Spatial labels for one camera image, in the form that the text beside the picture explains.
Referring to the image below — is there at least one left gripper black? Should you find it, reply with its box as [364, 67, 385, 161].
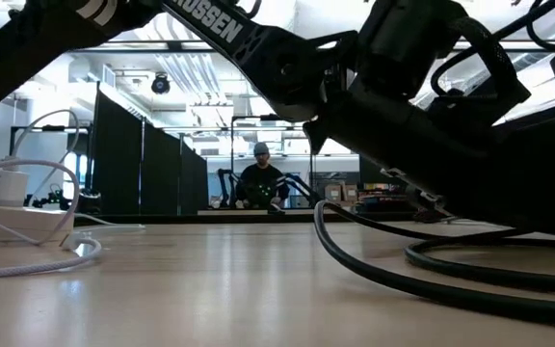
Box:
[304, 91, 555, 238]

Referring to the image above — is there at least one black overhead rig beam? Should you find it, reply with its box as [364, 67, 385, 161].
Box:
[60, 40, 221, 53]

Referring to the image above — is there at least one black USB cable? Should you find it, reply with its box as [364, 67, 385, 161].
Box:
[313, 200, 555, 329]

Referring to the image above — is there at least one black curtain divider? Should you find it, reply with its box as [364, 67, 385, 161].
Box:
[92, 89, 210, 217]

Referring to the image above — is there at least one black aluminium table frame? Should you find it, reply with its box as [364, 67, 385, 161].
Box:
[74, 211, 421, 226]

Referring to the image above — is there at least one black shelf frame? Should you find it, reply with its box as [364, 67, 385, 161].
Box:
[9, 123, 93, 213]

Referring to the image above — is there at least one thin white charger cable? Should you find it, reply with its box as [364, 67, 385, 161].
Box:
[11, 108, 82, 203]

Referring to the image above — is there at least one black ceiling spotlight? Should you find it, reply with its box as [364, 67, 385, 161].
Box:
[149, 71, 172, 96]

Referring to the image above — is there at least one person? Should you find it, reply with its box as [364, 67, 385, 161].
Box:
[235, 142, 291, 209]

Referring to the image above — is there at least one distant black rig frame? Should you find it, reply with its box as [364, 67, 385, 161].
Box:
[230, 114, 315, 208]

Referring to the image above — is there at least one white USB wall charger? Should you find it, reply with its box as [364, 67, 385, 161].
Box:
[0, 168, 31, 208]

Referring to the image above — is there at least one long white power strip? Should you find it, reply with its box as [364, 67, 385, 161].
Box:
[0, 201, 76, 245]

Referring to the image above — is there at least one black round pot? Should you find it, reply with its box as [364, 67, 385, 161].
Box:
[74, 189, 103, 216]

